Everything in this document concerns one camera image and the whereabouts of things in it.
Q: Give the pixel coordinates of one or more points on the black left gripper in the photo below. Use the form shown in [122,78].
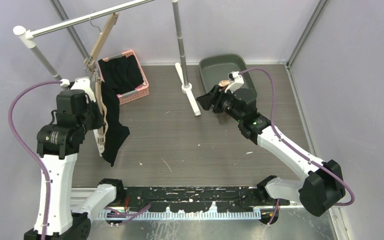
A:
[98,123]

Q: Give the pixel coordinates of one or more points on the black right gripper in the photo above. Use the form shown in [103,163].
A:
[214,97]

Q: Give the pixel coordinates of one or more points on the beige clip hanger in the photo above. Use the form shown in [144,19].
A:
[100,134]
[92,58]

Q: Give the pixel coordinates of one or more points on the black underwear with beige waistband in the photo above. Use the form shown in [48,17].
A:
[116,133]

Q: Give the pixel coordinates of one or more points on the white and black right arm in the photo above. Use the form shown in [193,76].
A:
[320,184]

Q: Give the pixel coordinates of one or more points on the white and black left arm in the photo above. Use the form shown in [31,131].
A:
[58,145]

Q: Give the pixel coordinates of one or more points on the beige clip hanger on rack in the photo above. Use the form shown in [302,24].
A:
[92,58]

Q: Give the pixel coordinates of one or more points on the grey-green plastic tub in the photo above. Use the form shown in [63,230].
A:
[216,68]

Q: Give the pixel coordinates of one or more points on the black clothes in basket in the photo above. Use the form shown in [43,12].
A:
[121,74]

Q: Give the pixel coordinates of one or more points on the pink perforated plastic basket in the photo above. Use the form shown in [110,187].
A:
[140,91]

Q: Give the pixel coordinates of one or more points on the white and metal clothes rack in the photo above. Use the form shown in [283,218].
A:
[28,38]

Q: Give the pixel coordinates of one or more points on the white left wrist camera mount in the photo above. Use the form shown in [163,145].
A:
[83,83]

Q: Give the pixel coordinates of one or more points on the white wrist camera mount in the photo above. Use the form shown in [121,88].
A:
[83,83]
[236,81]

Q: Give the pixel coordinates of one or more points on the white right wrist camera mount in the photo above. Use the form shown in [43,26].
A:
[236,81]

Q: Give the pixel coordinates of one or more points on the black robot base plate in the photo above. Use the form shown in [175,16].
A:
[193,199]

